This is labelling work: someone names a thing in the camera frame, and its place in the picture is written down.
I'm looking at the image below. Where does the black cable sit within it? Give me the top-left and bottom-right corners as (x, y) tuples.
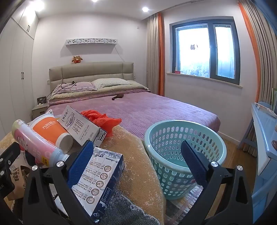
(46, 81), (76, 101)

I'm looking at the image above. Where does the beige printed blanket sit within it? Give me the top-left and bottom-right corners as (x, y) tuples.
(0, 124), (167, 225)

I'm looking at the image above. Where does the white dotted pillow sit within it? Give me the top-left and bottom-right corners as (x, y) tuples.
(91, 78), (130, 89)

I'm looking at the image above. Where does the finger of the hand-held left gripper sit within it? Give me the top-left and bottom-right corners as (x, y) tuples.
(0, 142), (21, 167)

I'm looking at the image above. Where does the picture book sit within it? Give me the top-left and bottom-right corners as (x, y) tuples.
(255, 102), (277, 118)

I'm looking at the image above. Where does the purple bed blanket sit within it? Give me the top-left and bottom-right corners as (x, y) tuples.
(47, 90), (221, 142)

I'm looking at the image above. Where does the beige padded headboard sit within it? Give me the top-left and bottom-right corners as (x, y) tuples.
(49, 62), (135, 93)

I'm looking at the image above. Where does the heart print tissue pack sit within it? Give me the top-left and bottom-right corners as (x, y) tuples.
(44, 109), (60, 119)

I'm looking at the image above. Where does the white wardrobe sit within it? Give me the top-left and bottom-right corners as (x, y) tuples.
(0, 4), (39, 139)

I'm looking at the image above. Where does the white milk carton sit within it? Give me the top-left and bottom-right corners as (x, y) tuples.
(58, 105), (107, 147)

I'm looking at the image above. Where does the orange paper cup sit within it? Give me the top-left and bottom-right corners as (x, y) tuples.
(29, 114), (73, 155)

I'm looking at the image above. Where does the dark blue printed box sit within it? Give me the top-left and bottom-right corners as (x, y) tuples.
(54, 147), (125, 223)

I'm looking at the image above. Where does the white nightstand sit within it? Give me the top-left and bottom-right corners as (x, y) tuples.
(32, 102), (49, 119)

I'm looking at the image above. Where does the red plastic bag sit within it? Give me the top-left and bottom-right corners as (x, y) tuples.
(81, 110), (122, 138)

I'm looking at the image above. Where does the dark framed window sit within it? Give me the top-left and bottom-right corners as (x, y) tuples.
(169, 16), (241, 85)

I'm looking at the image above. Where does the brown paper bag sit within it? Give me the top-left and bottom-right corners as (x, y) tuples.
(9, 151), (33, 201)

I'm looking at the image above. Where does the purple pillow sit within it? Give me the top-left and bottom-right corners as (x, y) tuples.
(52, 81), (98, 94)

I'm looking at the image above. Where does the patterned floor mat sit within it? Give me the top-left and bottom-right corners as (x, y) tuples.
(167, 186), (204, 225)

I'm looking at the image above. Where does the light blue desk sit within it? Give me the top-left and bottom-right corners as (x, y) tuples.
(237, 102), (277, 225)

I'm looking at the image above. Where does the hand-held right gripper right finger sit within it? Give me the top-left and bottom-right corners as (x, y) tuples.
(181, 140), (253, 225)

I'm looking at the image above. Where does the pink plastic bottle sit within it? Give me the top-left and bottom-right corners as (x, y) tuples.
(12, 119), (71, 167)

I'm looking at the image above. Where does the teal plastic basket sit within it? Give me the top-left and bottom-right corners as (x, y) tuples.
(144, 120), (227, 200)

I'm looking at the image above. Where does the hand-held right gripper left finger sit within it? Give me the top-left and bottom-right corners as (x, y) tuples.
(22, 140), (100, 225)

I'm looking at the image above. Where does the beige and orange curtain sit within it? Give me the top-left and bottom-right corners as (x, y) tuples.
(238, 0), (277, 139)
(146, 12), (165, 97)

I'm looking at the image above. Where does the grey cloth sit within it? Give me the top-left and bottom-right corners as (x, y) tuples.
(104, 188), (160, 225)

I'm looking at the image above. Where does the folded beige quilt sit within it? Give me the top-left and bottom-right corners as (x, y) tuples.
(49, 80), (151, 101)

